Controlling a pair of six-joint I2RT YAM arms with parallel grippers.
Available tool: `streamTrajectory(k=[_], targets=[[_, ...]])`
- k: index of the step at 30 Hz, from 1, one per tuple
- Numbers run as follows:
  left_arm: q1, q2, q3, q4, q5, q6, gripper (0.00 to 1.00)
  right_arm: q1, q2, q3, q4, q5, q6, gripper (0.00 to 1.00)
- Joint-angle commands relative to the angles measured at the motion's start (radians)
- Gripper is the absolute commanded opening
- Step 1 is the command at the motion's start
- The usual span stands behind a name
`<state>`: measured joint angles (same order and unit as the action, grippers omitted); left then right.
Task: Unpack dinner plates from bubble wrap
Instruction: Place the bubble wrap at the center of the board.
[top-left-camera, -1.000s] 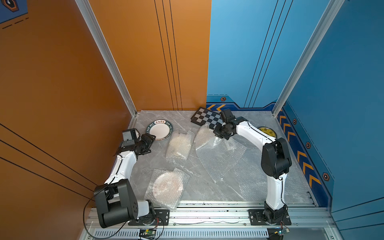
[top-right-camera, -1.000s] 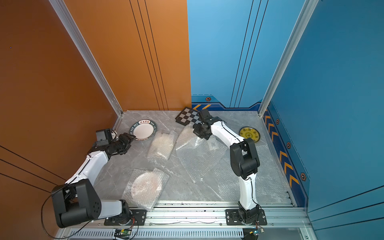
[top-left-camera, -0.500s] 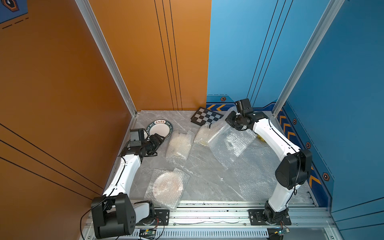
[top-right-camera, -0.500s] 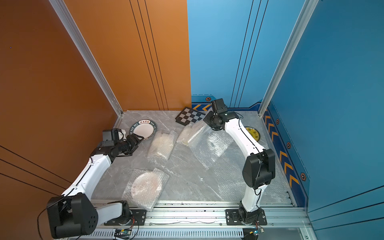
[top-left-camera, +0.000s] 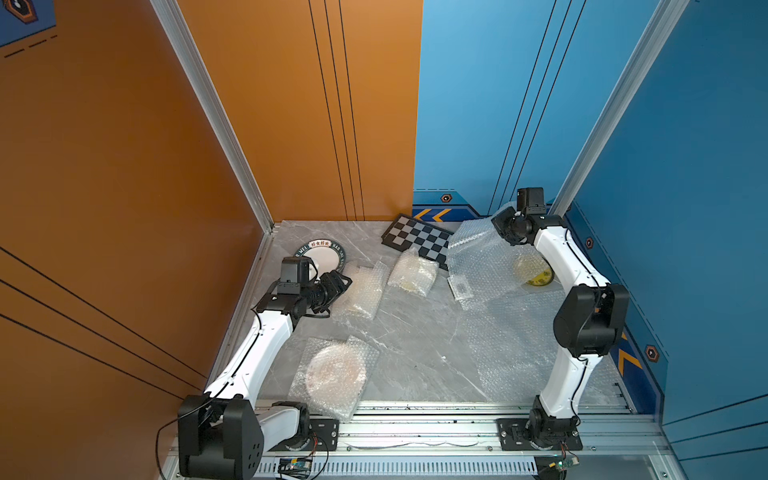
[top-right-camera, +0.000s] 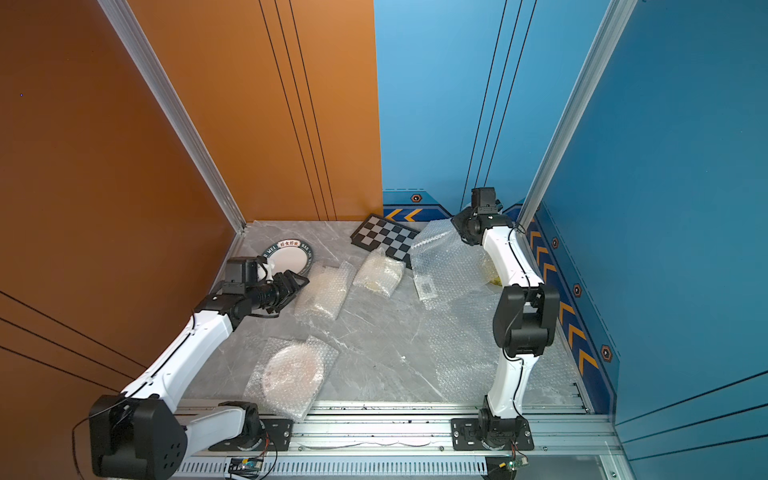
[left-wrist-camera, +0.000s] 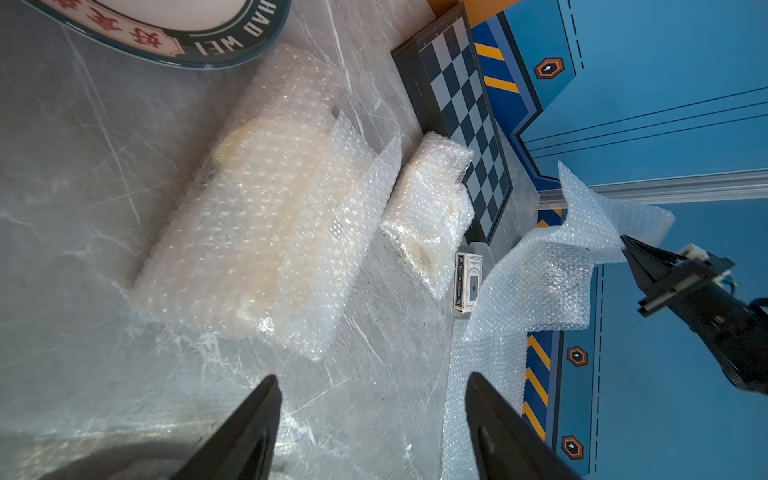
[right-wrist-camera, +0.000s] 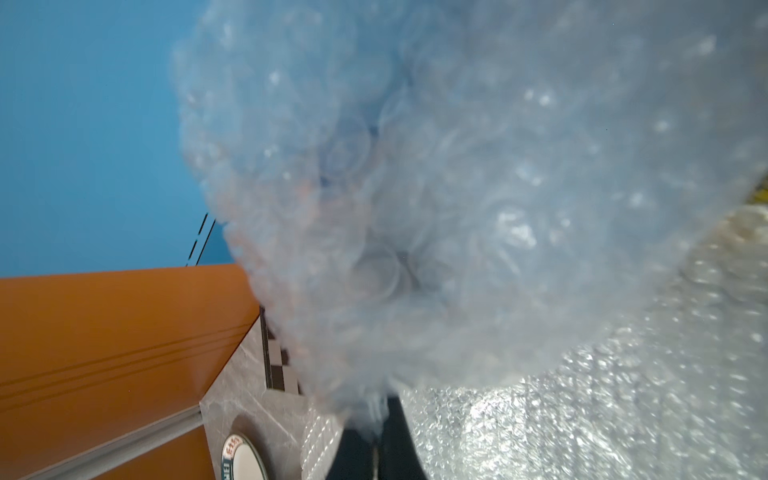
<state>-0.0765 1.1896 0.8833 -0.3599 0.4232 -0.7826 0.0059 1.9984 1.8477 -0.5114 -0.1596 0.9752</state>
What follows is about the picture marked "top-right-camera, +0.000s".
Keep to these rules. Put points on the aluminium front rail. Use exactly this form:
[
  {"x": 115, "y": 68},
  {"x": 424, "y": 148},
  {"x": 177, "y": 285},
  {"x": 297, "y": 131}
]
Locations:
[{"x": 343, "y": 428}]

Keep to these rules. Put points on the left green circuit board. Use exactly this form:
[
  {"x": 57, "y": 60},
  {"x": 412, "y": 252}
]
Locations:
[{"x": 245, "y": 468}]

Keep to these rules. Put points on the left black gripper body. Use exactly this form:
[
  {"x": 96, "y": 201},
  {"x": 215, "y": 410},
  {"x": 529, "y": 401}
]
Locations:
[{"x": 263, "y": 296}]

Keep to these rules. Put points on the white vented cable duct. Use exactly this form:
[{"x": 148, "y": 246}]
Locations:
[{"x": 339, "y": 467}]

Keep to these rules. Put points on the aluminium corner post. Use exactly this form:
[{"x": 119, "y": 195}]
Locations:
[
  {"x": 136, "y": 43},
  {"x": 601, "y": 50}
]

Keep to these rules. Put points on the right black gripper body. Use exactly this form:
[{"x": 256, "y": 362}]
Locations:
[{"x": 464, "y": 222}]

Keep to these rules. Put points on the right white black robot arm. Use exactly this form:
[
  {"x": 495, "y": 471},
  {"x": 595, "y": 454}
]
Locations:
[{"x": 523, "y": 326}]

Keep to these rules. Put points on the bubble white blue plate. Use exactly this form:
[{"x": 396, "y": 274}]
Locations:
[{"x": 293, "y": 255}]

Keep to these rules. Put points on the black white checkerboard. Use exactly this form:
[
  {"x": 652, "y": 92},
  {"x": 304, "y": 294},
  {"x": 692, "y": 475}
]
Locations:
[{"x": 394, "y": 239}]

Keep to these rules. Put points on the green circuit board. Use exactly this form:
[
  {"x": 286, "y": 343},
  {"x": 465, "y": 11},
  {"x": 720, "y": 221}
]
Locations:
[
  {"x": 504, "y": 468},
  {"x": 245, "y": 468}
]

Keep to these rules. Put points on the bubble wrap of yellow plate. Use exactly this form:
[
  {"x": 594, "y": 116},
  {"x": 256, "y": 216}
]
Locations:
[{"x": 465, "y": 358}]

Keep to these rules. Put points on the bubble wrapped plate far left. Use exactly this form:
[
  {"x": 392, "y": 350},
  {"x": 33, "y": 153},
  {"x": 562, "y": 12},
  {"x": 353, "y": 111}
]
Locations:
[{"x": 323, "y": 297}]

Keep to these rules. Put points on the bubble wrap of green plate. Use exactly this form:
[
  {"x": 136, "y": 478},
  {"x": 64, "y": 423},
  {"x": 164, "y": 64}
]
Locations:
[{"x": 453, "y": 265}]

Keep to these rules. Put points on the left aluminium corner post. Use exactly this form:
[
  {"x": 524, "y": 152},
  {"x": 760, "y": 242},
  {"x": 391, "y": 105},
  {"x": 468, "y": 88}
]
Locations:
[{"x": 136, "y": 43}]

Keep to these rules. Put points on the right green circuit board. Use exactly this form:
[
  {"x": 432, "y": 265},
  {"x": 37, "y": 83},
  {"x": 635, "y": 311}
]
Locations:
[{"x": 504, "y": 468}]

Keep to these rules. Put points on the yellow dinner plate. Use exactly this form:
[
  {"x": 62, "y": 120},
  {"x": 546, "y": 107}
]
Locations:
[{"x": 489, "y": 271}]

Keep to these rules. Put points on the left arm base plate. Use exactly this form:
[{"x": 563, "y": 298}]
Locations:
[{"x": 273, "y": 434}]

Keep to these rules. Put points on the right aluminium corner post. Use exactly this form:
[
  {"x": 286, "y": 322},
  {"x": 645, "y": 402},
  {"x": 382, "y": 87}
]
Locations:
[{"x": 601, "y": 50}]

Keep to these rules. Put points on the bubble wrapped pink plate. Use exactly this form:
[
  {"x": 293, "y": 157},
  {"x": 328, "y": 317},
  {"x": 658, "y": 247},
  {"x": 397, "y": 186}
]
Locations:
[{"x": 289, "y": 375}]

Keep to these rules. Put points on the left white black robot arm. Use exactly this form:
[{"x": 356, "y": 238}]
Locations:
[{"x": 135, "y": 434}]

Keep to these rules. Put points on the bubble wrapped item far centre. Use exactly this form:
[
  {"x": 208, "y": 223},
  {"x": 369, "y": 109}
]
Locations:
[{"x": 380, "y": 274}]

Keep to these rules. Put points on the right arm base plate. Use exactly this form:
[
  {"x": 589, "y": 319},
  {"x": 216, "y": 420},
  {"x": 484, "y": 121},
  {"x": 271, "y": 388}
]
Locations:
[{"x": 475, "y": 434}]

